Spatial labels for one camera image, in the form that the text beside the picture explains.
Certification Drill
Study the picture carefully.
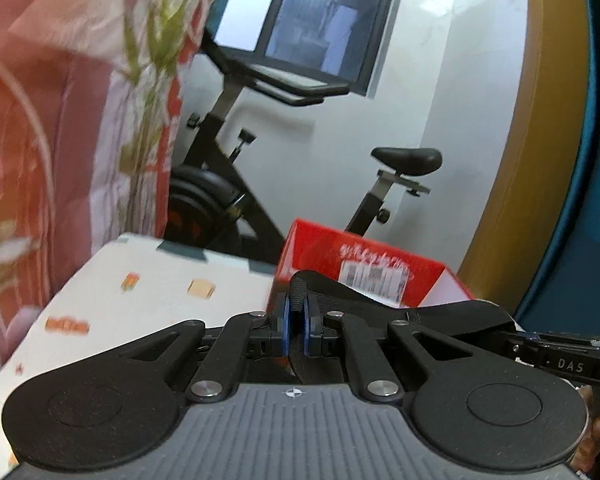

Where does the right human hand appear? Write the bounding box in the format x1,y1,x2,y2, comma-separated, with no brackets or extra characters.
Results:
570,385,600,479

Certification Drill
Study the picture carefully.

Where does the teal blue curtain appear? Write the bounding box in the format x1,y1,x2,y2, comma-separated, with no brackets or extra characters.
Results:
511,0,600,340

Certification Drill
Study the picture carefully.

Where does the red strawberry cardboard box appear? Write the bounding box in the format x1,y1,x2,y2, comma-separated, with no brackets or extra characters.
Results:
268,219,474,308

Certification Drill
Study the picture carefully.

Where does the black exercise bike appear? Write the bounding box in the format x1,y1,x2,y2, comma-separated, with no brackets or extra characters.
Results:
162,24,444,281

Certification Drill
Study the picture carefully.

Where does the dark framed window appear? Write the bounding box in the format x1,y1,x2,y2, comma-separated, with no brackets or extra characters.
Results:
207,0,399,96

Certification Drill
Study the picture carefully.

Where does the wooden door frame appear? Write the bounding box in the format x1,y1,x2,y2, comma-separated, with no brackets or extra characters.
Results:
458,0,588,312

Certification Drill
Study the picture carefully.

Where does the pink floral wall hanging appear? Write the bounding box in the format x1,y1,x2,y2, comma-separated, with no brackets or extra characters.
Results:
0,0,213,370

